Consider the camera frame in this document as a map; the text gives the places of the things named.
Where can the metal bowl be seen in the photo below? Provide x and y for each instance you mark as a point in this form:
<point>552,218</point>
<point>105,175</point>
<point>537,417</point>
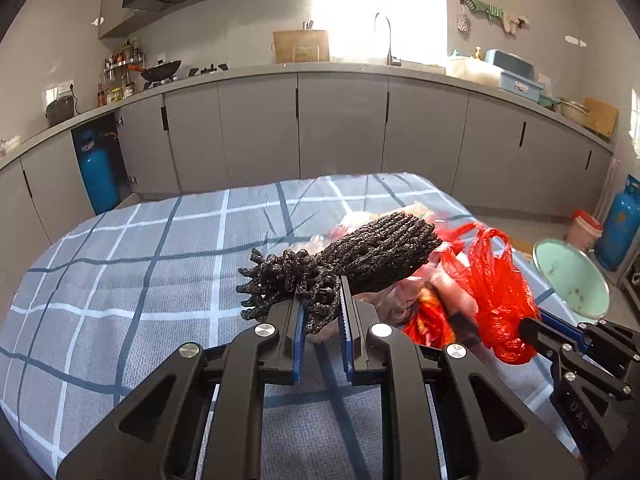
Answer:
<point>574,111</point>

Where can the black mesh net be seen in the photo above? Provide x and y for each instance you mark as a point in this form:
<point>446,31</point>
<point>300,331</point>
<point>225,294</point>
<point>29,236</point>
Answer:
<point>380,250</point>

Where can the beige hanging cloth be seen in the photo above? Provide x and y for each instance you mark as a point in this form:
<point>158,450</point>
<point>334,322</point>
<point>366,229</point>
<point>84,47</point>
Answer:
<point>512,22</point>

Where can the green enamel basin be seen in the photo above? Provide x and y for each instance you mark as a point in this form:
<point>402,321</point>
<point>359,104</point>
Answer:
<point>570,280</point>

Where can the small green tub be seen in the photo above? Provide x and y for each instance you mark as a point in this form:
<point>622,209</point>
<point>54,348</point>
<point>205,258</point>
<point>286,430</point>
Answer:
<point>550,102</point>

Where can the black gas stove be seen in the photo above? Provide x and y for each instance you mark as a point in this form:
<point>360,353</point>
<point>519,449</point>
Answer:
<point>210,70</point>

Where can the clear plastic bag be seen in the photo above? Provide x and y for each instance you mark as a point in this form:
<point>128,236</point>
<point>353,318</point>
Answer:
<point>397,305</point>

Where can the grey rice cooker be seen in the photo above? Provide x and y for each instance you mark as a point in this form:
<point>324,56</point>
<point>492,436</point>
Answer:
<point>60,110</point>

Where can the red plastic bag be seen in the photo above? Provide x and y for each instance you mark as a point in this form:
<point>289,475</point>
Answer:
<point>500,300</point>

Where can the yellow pump bottle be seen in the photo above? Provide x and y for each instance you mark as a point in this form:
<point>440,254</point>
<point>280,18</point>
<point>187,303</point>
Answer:
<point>477,53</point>

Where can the wooden cutting board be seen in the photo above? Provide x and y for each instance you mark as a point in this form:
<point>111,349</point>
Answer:
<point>300,47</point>
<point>600,117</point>

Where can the blue dish storage box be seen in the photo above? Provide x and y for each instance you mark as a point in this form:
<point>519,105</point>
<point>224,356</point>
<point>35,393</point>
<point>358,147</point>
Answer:
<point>517,77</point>

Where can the white pipe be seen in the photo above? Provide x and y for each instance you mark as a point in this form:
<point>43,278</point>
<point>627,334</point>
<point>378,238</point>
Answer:
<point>607,190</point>

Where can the pink bucket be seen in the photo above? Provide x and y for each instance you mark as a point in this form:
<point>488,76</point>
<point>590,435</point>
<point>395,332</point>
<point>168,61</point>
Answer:
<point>580,232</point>

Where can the green striped cloth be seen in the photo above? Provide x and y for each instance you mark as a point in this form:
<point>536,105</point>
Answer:
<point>482,7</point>

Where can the blue gas cylinder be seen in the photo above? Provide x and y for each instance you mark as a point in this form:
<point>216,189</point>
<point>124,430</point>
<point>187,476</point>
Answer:
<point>620,225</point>
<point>97,175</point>

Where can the brown sauce bottle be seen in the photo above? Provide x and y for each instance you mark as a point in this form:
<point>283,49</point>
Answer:
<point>101,96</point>

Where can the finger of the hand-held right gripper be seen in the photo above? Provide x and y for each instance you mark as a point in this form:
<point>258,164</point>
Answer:
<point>560,321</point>
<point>535,335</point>

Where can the white wall hook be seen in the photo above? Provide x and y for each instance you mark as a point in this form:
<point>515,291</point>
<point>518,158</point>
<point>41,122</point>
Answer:
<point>576,41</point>

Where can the mesh scrubber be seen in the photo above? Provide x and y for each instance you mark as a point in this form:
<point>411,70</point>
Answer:
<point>464,22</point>

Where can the grey kitchen cabinets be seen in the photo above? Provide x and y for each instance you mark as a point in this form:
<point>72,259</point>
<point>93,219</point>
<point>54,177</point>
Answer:
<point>340,125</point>

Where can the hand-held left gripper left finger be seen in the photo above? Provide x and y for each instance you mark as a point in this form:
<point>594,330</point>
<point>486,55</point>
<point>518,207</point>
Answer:
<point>299,345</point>

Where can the blue plaid tablecloth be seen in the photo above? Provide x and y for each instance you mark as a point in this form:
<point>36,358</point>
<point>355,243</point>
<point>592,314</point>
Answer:
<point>150,285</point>

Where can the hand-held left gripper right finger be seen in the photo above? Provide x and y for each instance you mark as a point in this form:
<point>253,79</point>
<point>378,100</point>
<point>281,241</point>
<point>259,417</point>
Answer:
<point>346,340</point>

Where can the white plastic container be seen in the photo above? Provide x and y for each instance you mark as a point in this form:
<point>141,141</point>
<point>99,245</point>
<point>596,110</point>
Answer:
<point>470,72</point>

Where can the black wok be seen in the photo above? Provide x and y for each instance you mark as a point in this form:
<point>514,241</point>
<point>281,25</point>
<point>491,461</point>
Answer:
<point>160,70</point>

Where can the spice rack with bottles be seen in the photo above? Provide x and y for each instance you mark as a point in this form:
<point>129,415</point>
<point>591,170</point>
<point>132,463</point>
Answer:
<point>122,60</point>

